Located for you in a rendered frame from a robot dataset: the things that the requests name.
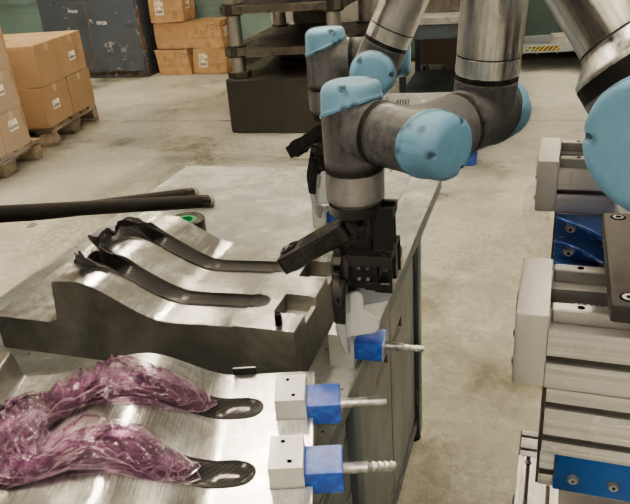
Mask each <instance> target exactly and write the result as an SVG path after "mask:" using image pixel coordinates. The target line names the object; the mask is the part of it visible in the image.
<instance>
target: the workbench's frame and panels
mask: <svg viewBox="0 0 630 504"><path fill-rule="evenodd" d="M440 190H441V181H440V182H439V184H438V187H437V189H436V191H435V194H434V196H433V198H432V201H431V203H430V205H429V208H428V210H427V212H426V215H425V217H424V220H423V222H422V224H421V227H420V229H419V231H418V234H417V236H416V238H415V241H414V243H413V245H412V248H411V250H410V253H409V255H408V257H407V260H406V262H405V264H404V267H403V269H402V271H401V274H400V276H399V278H398V281H397V283H396V286H395V288H394V290H393V293H392V295H391V297H390V300H389V302H388V304H387V307H386V309H385V311H384V314H383V316H382V319H381V321H380V327H379V329H386V330H387V337H388V341H389V342H400V343H404V345H407V344H409V345H411V344H413V345H416V344H417V345H419V346H420V345H422V308H421V236H422V234H423V231H424V229H425V226H426V224H427V222H428V219H429V217H430V214H431V212H432V209H433V207H434V204H435V202H436V200H437V197H438V195H439V192H440ZM380 395H386V396H387V405H386V406H368V407H349V408H343V410H342V413H341V414H342V422H341V423H337V425H336V427H335V429H334V432H333V434H332V436H331V439H330V441H329V443H328V445H342V449H343V462H353V461H368V462H369V463H372V461H374V462H378V461H381V462H384V460H385V461H388V462H390V460H392V461H395V462H396V469H395V470H393V471H391V470H388V471H385V470H382V471H380V472H379V470H377V471H375V472H373V470H369V472H368V473H354V474H344V485H345V491H344V492H343V493H324V494H317V504H397V502H398V498H399V494H400V491H401V487H402V483H403V479H404V476H405V472H406V468H407V464H408V461H409V457H410V453H411V449H412V446H413V442H415V441H418V440H419V439H420V438H421V432H422V352H421V353H420V352H419V351H418V352H415V351H412V352H411V351H407V352H406V350H404V351H393V350H386V352H385V355H384V358H383V361H382V362H380V361H370V360H364V361H363V363H362V366H361V368H360V370H359V373H358V375H357V377H356V380H355V382H354V385H353V387H352V389H351V392H350V394H349V396H348V397H362V396H380Z"/></svg>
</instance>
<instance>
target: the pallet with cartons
mask: <svg viewBox="0 0 630 504"><path fill-rule="evenodd" d="M3 37H4V41H5V45H6V49H7V53H8V56H9V60H10V65H11V69H12V72H13V75H14V79H15V82H16V86H17V90H18V94H19V98H20V102H21V106H22V109H23V113H24V117H25V120H26V124H27V128H28V132H29V135H38V138H39V142H40V143H39V144H40V145H41V147H46V146H57V145H59V144H60V143H61V142H60V140H61V137H60V134H76V133H77V132H79V131H81V130H82V129H83V128H82V127H81V122H90V121H96V120H98V119H99V117H98V112H97V108H96V105H95V103H94V102H95V97H94V92H93V88H92V83H91V78H90V74H89V70H88V68H87V67H86V61H85V57H84V52H83V47H82V43H81V38H80V33H79V30H69V31H53V32H37V33H20V34H4V35H3Z"/></svg>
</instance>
